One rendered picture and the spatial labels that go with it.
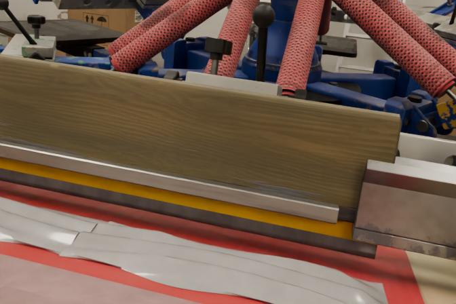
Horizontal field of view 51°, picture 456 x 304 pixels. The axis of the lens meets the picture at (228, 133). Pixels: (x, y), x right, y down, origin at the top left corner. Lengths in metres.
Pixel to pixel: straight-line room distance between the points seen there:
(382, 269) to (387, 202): 0.06
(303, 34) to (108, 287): 0.67
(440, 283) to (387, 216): 0.06
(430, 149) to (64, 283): 0.43
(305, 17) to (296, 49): 0.08
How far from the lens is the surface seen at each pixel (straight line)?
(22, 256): 0.28
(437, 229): 0.32
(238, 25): 0.87
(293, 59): 0.80
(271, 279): 0.27
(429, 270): 0.38
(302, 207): 0.31
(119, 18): 4.42
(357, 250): 0.34
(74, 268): 0.27
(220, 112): 0.33
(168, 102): 0.34
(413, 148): 0.57
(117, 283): 0.26
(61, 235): 0.30
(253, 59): 1.12
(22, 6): 5.53
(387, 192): 0.31
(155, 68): 1.02
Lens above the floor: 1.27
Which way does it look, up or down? 20 degrees down
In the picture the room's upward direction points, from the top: 5 degrees clockwise
